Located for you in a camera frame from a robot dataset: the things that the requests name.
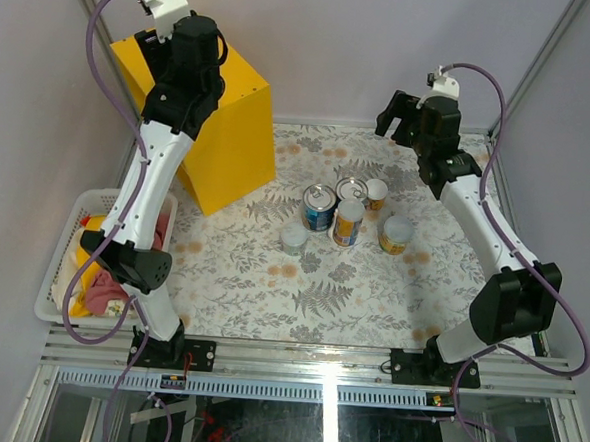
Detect aluminium front rail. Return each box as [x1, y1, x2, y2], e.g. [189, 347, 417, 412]
[38, 326, 583, 420]

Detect yellow wooden shelf cabinet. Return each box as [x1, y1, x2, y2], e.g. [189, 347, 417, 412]
[99, 32, 286, 221]

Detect rear silver pull-tab can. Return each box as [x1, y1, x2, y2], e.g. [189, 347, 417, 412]
[335, 176, 368, 205]

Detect blue can silver pull-tab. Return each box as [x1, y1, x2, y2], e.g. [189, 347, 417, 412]
[302, 184, 337, 232]

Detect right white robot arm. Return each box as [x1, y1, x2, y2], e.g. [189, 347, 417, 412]
[376, 90, 562, 385]

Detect pink cloth in basket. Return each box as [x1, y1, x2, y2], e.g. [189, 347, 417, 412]
[83, 214, 170, 317]

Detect white plastic laundry basket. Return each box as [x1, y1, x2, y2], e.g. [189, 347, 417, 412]
[34, 188, 178, 330]

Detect short grey can clear lid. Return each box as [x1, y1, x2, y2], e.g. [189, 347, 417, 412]
[280, 222, 308, 256]

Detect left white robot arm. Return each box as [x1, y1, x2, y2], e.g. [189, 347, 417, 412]
[80, 14, 228, 369]

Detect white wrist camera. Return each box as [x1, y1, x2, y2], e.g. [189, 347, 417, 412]
[416, 66, 460, 108]
[139, 0, 191, 44]

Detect white cloth in basket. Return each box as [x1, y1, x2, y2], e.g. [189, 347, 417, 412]
[51, 227, 91, 317]

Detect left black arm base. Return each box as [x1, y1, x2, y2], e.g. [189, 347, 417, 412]
[128, 321, 217, 374]

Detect wide yellow can clear lid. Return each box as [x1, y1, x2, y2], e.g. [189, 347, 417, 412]
[379, 215, 414, 255]

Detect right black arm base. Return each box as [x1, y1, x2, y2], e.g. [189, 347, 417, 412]
[390, 336, 465, 388]

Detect small yellow can white lid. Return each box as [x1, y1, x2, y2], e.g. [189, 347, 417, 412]
[366, 178, 388, 211]

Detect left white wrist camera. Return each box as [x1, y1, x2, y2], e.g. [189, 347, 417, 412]
[139, 0, 191, 44]

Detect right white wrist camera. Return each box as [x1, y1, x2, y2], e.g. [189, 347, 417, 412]
[416, 66, 460, 108]

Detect yellow cloth in basket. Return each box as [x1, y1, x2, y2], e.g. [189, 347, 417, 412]
[67, 212, 111, 320]

